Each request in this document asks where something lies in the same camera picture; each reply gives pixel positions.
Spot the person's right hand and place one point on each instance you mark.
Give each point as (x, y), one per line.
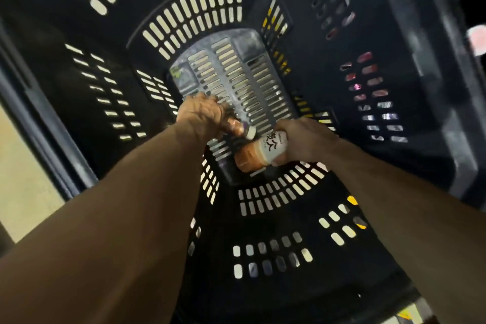
(311, 141)

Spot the person's left forearm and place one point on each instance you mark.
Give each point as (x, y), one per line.
(95, 229)

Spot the person's left hand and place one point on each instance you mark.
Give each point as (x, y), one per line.
(205, 113)

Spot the white-label tea bottle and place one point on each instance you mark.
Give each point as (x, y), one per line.
(258, 151)

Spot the black shopping basket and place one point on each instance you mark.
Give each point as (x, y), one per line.
(379, 50)

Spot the Nescafe coffee bottle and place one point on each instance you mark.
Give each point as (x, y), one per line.
(245, 131)

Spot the person's right forearm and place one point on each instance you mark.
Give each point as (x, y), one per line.
(417, 229)

